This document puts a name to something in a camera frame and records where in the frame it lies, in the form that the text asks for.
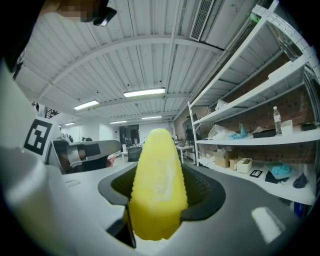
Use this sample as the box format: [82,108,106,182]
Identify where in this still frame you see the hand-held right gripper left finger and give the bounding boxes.
[57,161,138,256]

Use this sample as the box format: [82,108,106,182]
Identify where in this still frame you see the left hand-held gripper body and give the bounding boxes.
[23,118,76,174]

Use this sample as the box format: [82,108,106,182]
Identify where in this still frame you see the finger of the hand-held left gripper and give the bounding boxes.
[82,140,122,172]

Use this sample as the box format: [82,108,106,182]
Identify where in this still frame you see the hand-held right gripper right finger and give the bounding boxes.
[159,163,301,256]

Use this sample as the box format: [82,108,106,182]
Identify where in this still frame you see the yellow corn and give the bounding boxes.
[123,128,189,242]

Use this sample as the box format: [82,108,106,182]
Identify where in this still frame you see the person's left hand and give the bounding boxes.
[59,144,87,173]

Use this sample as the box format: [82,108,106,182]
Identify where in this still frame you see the black office chair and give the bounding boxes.
[126,146,143,163]

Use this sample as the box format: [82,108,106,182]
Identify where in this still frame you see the small beige box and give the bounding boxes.
[229,156,242,171]

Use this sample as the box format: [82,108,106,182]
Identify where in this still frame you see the white box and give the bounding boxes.
[236,157,253,174]

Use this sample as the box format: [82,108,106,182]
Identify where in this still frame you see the cardboard box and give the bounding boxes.
[214,149,236,169]

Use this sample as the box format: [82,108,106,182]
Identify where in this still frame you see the turquoise cloth bundle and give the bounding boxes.
[264,161,292,180]

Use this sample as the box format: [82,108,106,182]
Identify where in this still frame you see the white desk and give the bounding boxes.
[176,144,196,165]

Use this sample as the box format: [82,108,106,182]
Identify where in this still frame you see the white metal shelf rack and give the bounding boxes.
[187,0,320,206]

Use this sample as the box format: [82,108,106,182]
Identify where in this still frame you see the light blue cloth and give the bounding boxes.
[228,123,253,140]

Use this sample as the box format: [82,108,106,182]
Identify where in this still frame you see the clear plastic bag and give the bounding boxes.
[207,124,236,141]

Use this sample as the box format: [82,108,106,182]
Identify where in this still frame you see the dark blue cloth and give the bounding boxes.
[292,172,308,189]

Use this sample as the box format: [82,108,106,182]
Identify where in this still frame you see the flat black box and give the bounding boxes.
[252,129,277,139]

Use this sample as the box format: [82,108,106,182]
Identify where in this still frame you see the person's torso in black shirt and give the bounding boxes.
[0,0,51,73]

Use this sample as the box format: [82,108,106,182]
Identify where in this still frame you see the clear water bottle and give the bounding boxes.
[272,106,283,136]

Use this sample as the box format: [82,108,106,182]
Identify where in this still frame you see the white cup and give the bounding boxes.
[281,119,294,136]

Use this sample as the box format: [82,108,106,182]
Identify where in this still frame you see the person's head and neck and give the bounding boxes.
[41,0,110,24]

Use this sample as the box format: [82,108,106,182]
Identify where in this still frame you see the white ceiling air conditioner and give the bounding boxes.
[189,0,226,48]

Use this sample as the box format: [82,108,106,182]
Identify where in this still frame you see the black head-worn camera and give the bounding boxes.
[92,6,118,27]

